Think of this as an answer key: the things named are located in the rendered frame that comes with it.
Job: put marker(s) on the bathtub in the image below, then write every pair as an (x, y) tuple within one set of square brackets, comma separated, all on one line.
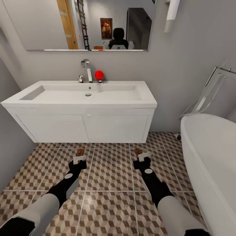
[(209, 151)]

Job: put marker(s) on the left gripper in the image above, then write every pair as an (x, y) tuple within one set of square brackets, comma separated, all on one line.
[(81, 165)]

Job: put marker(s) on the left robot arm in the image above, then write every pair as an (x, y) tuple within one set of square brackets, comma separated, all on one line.
[(34, 220)]

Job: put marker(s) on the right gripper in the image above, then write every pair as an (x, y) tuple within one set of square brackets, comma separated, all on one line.
[(138, 164)]

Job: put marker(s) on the mousetrap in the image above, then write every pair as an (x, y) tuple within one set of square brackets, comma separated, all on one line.
[(137, 152), (80, 152)]

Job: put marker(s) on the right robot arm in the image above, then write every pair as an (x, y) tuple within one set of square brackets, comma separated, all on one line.
[(177, 220)]

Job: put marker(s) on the furniture sink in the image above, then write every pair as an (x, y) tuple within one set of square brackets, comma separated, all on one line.
[(70, 112)]

